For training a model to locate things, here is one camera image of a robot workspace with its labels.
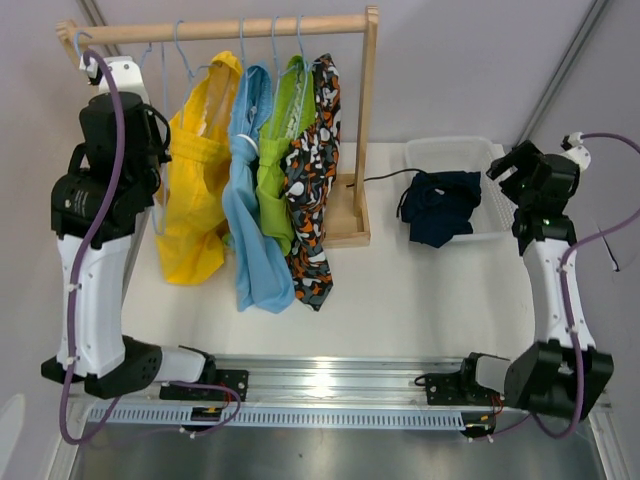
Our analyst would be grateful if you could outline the light blue shorts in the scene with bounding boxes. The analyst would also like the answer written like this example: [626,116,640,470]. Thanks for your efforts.
[222,64,294,314]

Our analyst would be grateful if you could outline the lime green shorts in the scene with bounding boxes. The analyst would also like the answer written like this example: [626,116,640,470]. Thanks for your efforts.
[256,71,315,255]

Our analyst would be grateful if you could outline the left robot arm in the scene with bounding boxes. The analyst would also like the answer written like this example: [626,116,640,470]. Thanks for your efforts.
[41,92,217,400]

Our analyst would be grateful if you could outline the wooden clothes rack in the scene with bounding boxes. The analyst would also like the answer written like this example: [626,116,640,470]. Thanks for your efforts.
[56,6,379,248]

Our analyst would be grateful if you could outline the white plastic basket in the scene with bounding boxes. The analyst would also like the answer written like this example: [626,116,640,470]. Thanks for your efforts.
[404,136,515,244]

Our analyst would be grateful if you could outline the blue hanger of navy shorts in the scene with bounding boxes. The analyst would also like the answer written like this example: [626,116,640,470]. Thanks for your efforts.
[72,30,171,236]

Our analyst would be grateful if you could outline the blue hanger of yellow shorts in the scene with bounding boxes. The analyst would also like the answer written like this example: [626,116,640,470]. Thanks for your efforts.
[173,19,218,125]

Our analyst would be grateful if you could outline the purple cable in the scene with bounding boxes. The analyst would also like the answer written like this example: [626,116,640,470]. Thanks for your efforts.
[58,49,126,446]
[529,131,640,440]

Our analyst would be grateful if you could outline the navy blue shorts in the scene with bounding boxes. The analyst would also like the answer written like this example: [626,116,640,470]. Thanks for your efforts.
[396,171,482,248]

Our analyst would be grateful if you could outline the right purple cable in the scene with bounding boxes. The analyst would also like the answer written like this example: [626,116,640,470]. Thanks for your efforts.
[529,131,640,440]

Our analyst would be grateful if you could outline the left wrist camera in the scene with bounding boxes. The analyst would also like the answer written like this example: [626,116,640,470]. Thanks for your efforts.
[79,56,151,105]

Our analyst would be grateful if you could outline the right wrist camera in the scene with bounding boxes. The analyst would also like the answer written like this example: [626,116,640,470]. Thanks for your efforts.
[561,132,591,172]

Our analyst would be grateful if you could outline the blue hanger of camouflage shorts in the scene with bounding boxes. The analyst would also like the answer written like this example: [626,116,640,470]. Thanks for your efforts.
[295,15,311,136]

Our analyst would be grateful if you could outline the blue hanger of green shorts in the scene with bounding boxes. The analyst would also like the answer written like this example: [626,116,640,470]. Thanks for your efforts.
[268,16,302,140]

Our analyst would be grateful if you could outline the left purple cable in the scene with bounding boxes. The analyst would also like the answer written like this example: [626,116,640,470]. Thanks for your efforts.
[58,49,126,446]

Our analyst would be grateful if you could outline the blue hanger of light blue shorts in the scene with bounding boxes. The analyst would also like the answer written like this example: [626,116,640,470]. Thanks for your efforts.
[239,17,261,138]

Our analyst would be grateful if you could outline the slotted cable duct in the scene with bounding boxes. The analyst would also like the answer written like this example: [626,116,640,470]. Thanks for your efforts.
[108,405,488,431]

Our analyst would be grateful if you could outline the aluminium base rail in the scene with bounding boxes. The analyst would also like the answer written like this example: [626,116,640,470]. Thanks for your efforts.
[67,352,611,409]

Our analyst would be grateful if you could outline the yellow shorts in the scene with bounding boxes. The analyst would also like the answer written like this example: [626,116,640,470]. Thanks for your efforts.
[156,51,243,286]

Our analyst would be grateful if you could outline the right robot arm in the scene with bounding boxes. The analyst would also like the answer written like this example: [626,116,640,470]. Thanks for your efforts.
[456,135,614,421]

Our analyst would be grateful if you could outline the camouflage patterned shorts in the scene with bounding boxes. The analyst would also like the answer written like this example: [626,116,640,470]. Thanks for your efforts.
[282,53,341,312]

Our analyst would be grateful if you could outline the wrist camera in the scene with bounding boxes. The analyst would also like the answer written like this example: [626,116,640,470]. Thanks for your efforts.
[79,56,151,105]
[561,132,591,172]

